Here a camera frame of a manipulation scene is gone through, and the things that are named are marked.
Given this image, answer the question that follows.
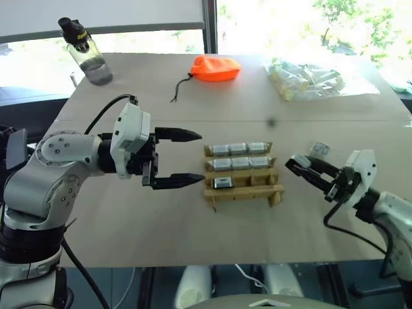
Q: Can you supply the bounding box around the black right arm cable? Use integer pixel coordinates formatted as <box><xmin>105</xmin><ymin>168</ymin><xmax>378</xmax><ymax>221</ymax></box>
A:
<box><xmin>323</xmin><ymin>201</ymin><xmax>395</xmax><ymax>279</ymax></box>

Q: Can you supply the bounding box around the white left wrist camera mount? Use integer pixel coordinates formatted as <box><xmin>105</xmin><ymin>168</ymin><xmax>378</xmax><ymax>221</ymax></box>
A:
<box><xmin>109</xmin><ymin>102</ymin><xmax>152</xmax><ymax>180</ymax></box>

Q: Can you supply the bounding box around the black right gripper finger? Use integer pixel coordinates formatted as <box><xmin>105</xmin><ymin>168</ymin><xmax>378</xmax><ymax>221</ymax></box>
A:
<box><xmin>285</xmin><ymin>158</ymin><xmax>336</xmax><ymax>194</ymax></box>
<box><xmin>306</xmin><ymin>155</ymin><xmax>346</xmax><ymax>178</ymax></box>

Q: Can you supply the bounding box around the orange drawstring pouch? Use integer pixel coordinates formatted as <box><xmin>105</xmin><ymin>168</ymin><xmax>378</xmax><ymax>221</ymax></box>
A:
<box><xmin>170</xmin><ymin>54</ymin><xmax>243</xmax><ymax>104</ymax></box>

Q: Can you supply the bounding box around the black robot torso cable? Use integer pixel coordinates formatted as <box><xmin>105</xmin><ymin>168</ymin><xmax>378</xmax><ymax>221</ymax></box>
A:
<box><xmin>60</xmin><ymin>238</ymin><xmax>111</xmax><ymax>309</ymax></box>

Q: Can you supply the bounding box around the grey rounded robot body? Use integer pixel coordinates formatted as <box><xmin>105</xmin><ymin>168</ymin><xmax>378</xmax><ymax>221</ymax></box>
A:
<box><xmin>191</xmin><ymin>291</ymin><xmax>350</xmax><ymax>309</ymax></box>

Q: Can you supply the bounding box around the thin white cable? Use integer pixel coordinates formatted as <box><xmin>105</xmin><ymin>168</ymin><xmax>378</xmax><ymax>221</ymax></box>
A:
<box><xmin>234</xmin><ymin>263</ymin><xmax>268</xmax><ymax>292</ymax></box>

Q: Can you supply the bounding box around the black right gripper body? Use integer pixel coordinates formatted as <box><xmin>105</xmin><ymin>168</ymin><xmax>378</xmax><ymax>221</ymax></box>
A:
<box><xmin>324</xmin><ymin>167</ymin><xmax>356</xmax><ymax>204</ymax></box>

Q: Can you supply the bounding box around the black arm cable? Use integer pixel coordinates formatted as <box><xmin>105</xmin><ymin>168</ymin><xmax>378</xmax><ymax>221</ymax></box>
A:
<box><xmin>323</xmin><ymin>201</ymin><xmax>395</xmax><ymax>279</ymax></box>
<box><xmin>84</xmin><ymin>93</ymin><xmax>140</xmax><ymax>135</ymax></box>

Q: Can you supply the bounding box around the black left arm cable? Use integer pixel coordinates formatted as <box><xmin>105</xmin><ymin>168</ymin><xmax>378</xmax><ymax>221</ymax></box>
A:
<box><xmin>84</xmin><ymin>93</ymin><xmax>140</xmax><ymax>135</ymax></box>

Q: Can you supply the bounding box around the clear plastic bag of cameras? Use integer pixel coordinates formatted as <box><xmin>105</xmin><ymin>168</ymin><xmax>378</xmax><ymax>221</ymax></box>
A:
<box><xmin>263</xmin><ymin>57</ymin><xmax>381</xmax><ymax>103</ymax></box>

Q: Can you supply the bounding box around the wooden battery rack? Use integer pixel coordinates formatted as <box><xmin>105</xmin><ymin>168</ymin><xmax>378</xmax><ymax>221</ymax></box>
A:
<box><xmin>203</xmin><ymin>140</ymin><xmax>286</xmax><ymax>214</ymax></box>

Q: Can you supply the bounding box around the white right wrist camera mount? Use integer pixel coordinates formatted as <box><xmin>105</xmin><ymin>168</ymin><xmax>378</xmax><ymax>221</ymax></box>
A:
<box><xmin>340</xmin><ymin>149</ymin><xmax>377</xmax><ymax>212</ymax></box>

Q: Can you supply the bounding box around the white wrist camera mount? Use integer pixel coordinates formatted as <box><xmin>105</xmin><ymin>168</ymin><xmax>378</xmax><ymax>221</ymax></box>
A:
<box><xmin>109</xmin><ymin>102</ymin><xmax>152</xmax><ymax>180</ymax></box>
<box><xmin>340</xmin><ymin>149</ymin><xmax>377</xmax><ymax>212</ymax></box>

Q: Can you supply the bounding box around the black table leg frame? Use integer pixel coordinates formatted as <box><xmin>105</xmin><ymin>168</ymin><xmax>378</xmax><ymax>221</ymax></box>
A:
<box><xmin>314</xmin><ymin>262</ymin><xmax>356</xmax><ymax>309</ymax></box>

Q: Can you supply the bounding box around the grey window blind rail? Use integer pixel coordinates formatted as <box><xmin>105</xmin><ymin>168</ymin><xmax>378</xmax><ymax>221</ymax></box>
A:
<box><xmin>0</xmin><ymin>21</ymin><xmax>205</xmax><ymax>44</ymax></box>

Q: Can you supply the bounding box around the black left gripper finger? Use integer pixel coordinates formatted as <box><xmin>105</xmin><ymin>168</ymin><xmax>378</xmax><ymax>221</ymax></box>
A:
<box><xmin>154</xmin><ymin>127</ymin><xmax>203</xmax><ymax>144</ymax></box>
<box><xmin>141</xmin><ymin>162</ymin><xmax>207</xmax><ymax>191</ymax></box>

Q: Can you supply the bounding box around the dark grey flat panel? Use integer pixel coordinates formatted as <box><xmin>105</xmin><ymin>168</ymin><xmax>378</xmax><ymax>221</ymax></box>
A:
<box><xmin>5</xmin><ymin>128</ymin><xmax>29</xmax><ymax>171</ymax></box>

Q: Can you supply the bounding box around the clear water bottle black lid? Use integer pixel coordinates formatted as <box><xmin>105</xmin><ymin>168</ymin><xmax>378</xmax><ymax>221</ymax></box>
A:
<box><xmin>57</xmin><ymin>17</ymin><xmax>114</xmax><ymax>86</ymax></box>

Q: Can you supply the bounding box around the dark window frame post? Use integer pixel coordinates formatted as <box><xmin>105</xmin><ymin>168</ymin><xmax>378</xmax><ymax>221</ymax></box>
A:
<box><xmin>201</xmin><ymin>0</ymin><xmax>219</xmax><ymax>55</ymax></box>

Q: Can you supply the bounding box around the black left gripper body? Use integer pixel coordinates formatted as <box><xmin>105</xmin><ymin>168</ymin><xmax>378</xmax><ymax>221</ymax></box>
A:
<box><xmin>126</xmin><ymin>132</ymin><xmax>161</xmax><ymax>178</ymax></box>

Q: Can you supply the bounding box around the white rounded shape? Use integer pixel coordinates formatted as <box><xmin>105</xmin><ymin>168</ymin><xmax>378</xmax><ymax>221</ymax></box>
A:
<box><xmin>261</xmin><ymin>263</ymin><xmax>304</xmax><ymax>298</ymax></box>
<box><xmin>174</xmin><ymin>265</ymin><xmax>214</xmax><ymax>309</ymax></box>

